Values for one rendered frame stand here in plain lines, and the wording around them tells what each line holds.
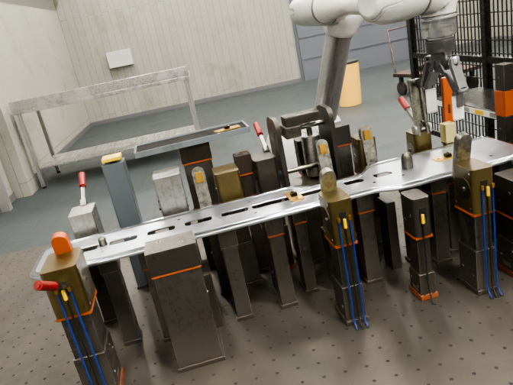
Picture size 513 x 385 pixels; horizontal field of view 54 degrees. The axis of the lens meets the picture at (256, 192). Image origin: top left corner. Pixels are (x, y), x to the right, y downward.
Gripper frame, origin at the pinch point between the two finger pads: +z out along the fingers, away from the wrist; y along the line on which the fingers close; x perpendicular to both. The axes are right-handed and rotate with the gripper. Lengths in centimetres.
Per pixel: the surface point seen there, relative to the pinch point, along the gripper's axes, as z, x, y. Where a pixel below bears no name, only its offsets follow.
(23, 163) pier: 75, -260, -501
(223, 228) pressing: 14, -68, 9
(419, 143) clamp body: 11.4, -1.6, -13.1
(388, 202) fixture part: 21.9, -20.2, 1.4
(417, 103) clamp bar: -0.5, 0.1, -15.2
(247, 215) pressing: 14, -61, 5
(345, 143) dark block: 7.2, -23.7, -18.1
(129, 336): 41, -100, 2
